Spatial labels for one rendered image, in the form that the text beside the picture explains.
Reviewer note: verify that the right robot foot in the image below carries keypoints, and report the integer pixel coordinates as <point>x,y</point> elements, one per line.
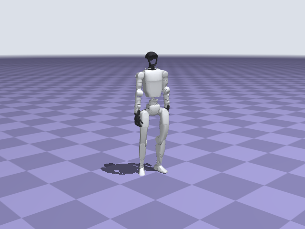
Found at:
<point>141,171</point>

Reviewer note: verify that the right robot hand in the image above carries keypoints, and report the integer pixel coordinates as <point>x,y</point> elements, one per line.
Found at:
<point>137,119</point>

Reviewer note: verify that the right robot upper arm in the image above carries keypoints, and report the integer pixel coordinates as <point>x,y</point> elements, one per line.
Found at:
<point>139,76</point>

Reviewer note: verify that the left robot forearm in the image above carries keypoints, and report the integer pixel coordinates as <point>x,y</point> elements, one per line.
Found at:
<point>166,99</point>

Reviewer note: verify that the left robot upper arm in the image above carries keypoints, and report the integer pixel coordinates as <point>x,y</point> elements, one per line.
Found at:
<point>165,82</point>

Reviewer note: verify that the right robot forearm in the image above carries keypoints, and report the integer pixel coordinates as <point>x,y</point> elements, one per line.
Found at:
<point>137,103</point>

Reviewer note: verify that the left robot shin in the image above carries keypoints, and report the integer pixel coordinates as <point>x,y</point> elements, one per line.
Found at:
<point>160,148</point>

